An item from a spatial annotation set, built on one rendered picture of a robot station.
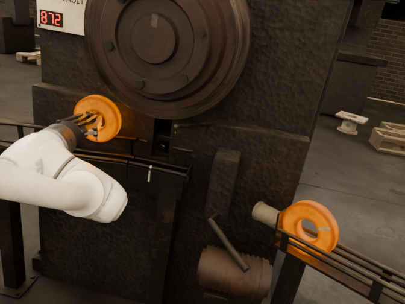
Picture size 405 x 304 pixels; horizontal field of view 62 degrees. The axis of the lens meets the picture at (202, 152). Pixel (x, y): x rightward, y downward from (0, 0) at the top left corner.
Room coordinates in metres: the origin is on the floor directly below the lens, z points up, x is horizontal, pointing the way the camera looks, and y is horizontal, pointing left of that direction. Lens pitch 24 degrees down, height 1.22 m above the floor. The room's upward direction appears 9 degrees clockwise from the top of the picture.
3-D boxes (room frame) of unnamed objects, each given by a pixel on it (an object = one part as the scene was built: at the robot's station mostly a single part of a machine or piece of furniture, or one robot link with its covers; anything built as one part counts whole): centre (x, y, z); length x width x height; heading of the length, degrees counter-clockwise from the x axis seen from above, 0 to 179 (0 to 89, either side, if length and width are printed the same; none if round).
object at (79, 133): (0.87, 0.37, 0.83); 0.09 x 0.08 x 0.07; 174
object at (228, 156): (0.98, -0.08, 0.68); 0.11 x 0.08 x 0.24; 173
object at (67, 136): (0.79, 0.38, 0.83); 0.09 x 0.06 x 0.09; 84
